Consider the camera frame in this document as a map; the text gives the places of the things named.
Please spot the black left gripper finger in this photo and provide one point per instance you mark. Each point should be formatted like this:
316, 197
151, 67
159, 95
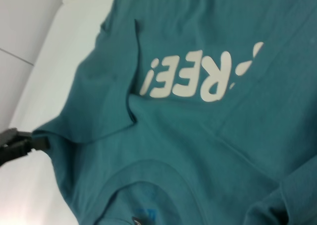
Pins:
40, 143

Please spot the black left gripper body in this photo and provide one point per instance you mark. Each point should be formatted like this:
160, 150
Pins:
12, 145

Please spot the teal T-shirt with pink print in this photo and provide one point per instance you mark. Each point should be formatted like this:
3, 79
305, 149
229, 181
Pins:
198, 123

